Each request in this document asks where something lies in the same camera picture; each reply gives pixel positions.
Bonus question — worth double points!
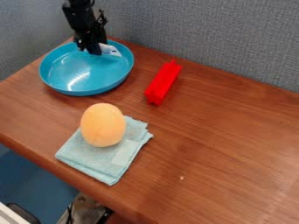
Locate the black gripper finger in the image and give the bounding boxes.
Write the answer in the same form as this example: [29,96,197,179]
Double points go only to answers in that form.
[81,33,101,55]
[96,24,108,44]

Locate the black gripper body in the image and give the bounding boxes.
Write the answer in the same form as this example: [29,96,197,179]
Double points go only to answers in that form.
[61,4,108,51]

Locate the white toothpaste tube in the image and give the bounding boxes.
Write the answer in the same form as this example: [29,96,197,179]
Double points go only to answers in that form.
[98,43,121,57]

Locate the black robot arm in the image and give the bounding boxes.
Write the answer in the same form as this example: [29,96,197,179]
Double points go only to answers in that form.
[61,0,108,55]

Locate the blue plate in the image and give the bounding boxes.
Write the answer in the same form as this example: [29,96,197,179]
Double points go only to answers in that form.
[38,40,134,96]

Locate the red plastic block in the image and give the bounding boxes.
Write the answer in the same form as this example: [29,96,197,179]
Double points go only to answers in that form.
[144,59,182,105]

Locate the orange egg-shaped ball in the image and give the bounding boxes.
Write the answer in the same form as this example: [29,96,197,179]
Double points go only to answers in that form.
[78,103,126,147]

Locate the light blue folded cloth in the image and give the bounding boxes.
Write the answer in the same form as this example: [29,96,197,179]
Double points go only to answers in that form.
[54,116,153,186]

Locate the metal table leg bracket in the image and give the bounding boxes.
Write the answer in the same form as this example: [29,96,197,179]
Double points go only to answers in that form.
[56,192,113,224]

